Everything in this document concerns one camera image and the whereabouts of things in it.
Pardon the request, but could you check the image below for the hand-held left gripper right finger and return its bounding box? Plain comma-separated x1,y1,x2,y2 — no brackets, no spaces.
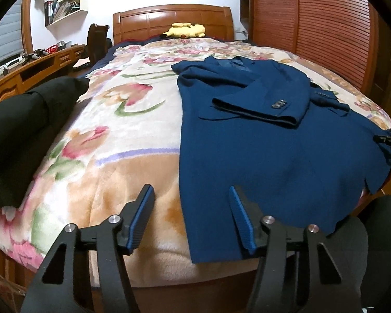
229,185,361,313

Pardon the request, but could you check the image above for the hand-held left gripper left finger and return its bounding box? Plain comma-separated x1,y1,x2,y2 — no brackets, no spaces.
20,184,156,313

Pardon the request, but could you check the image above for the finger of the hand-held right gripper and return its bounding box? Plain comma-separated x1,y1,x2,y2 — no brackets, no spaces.
374,130,391,145

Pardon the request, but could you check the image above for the blue suit jacket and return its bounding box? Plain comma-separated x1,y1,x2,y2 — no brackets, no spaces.
171,56,391,264

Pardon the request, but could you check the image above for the floral blanket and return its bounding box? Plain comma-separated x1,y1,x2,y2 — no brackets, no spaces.
0,36,391,287

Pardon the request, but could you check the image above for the wooden louvered wardrobe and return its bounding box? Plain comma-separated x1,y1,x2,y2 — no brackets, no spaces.
239,0,382,95

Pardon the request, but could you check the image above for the black garment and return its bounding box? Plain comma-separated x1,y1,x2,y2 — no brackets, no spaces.
0,76,90,211

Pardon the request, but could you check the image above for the dark wooden chair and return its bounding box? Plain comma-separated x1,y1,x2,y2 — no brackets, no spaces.
72,23,113,70

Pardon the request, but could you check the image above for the wooden desk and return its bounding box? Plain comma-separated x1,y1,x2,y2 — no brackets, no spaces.
0,43,87,108

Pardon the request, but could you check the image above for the yellow plush toy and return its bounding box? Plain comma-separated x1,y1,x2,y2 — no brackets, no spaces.
160,22,206,39

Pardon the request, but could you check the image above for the black tripod device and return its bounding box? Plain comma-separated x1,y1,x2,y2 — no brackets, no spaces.
23,49,48,61

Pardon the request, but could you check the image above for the wooden bed headboard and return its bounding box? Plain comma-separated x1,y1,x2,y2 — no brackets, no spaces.
112,5,234,44

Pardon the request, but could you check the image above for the row of books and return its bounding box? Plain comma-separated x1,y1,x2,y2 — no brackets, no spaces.
45,0,82,25

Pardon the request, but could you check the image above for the grey window blind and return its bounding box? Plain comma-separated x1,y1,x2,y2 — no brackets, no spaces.
0,5,23,69

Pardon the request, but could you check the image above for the white wall shelf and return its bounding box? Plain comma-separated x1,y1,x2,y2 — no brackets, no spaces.
35,0,89,27

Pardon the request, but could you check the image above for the wooden window frame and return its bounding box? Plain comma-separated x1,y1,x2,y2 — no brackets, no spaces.
21,0,33,54

